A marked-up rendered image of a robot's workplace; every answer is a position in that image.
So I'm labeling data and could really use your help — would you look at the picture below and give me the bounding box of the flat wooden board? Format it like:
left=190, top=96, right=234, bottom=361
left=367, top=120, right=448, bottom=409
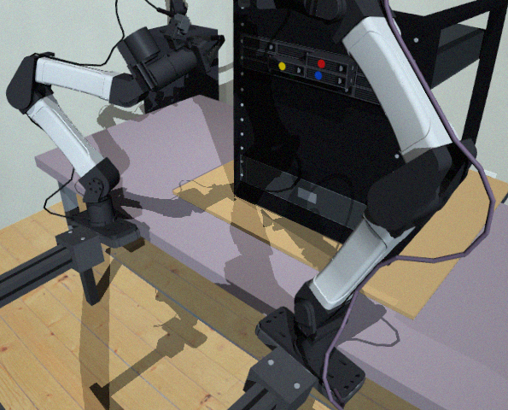
left=172, top=160, right=508, bottom=320

